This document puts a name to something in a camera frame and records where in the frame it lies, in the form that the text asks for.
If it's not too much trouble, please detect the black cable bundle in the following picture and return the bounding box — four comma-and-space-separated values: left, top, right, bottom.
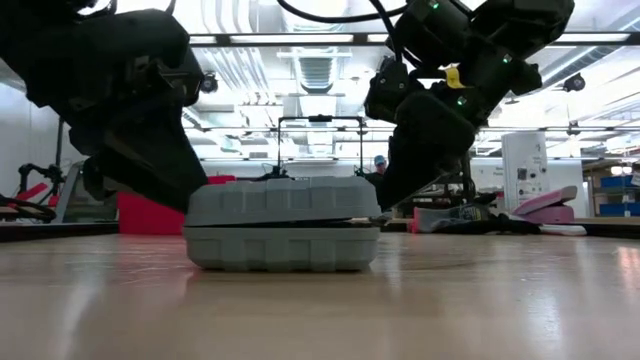
0, 194, 57, 225

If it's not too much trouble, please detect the yellow tag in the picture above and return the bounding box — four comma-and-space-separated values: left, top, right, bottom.
444, 64, 474, 91

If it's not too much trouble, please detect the small white piece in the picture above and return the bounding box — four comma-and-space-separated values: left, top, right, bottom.
538, 224, 587, 237

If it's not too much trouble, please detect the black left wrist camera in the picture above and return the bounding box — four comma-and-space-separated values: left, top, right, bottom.
159, 47, 205, 108

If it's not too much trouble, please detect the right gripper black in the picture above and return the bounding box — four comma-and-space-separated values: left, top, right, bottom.
379, 48, 544, 211

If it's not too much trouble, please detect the blue storage bin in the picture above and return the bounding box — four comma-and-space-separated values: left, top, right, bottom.
599, 174, 640, 190
598, 202, 640, 217

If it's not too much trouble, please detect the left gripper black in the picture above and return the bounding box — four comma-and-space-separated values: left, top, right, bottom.
24, 8, 209, 215

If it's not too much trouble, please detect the black aluminium table frame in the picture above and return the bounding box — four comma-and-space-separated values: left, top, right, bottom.
0, 215, 640, 243

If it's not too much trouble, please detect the red plastic bin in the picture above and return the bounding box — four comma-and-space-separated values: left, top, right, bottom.
116, 174, 237, 236

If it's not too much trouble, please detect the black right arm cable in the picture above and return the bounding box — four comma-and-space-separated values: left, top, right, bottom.
276, 0, 417, 71

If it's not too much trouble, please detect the black ceiling camera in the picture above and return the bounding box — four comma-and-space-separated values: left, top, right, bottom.
562, 73, 587, 93
200, 71, 220, 95

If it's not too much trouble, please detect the grey plastic tool case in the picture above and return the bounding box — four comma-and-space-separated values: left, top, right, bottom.
183, 174, 383, 274

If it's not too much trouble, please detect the red angular object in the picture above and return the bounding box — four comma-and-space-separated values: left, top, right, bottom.
12, 182, 61, 209

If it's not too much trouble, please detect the black work glove red cuff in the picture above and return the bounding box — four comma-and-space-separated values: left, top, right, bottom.
409, 193, 532, 235

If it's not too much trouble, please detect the pink stapler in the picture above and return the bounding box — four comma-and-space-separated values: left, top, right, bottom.
511, 185, 578, 224

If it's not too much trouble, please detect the black metal stand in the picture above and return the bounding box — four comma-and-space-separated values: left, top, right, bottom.
276, 115, 366, 179
53, 117, 67, 177

